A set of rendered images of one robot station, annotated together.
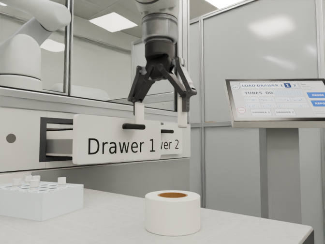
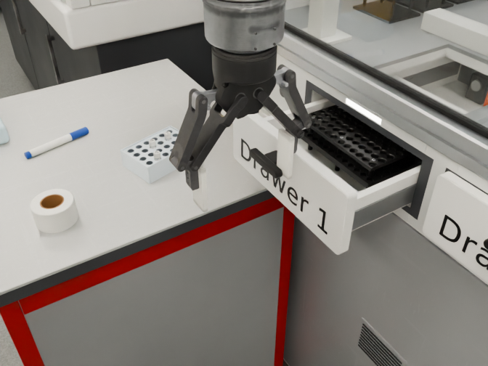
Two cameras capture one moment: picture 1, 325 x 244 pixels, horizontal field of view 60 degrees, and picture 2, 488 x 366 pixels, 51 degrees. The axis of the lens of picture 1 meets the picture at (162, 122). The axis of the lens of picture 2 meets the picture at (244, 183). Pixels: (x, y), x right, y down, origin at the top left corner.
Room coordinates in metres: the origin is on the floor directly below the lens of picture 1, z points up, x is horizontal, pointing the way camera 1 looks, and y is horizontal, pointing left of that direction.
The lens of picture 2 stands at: (0.88, -0.52, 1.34)
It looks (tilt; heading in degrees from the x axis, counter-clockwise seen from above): 38 degrees down; 110
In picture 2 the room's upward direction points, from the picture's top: straight up
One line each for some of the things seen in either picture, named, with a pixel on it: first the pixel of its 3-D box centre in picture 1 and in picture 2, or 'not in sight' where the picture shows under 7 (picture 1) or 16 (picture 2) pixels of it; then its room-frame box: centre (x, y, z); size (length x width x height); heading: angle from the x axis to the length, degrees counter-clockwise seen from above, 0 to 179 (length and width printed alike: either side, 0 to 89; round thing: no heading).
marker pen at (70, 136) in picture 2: not in sight; (57, 142); (0.23, 0.18, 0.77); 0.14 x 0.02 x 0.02; 65
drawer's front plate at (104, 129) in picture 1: (123, 139); (285, 172); (0.73, 0.10, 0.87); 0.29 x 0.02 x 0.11; 142
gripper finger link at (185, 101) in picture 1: (188, 100); (185, 173); (0.64, -0.06, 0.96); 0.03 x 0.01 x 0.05; 52
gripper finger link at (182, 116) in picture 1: (182, 112); (199, 185); (0.65, -0.05, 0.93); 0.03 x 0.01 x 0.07; 142
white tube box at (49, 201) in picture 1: (34, 198); (160, 153); (0.45, 0.20, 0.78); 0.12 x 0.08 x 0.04; 66
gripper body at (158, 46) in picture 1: (159, 61); (244, 78); (0.69, 0.01, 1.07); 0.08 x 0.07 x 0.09; 52
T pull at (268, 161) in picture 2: (130, 126); (271, 160); (0.71, 0.08, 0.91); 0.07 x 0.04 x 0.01; 142
